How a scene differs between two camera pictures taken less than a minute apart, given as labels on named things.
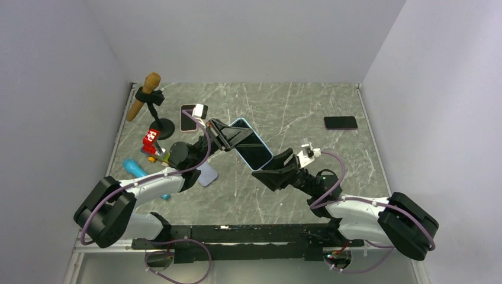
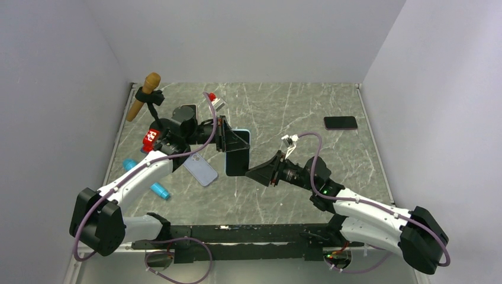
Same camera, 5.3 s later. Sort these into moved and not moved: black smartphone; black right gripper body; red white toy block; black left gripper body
Moved: black left gripper body
Not moved: black right gripper body; black smartphone; red white toy block
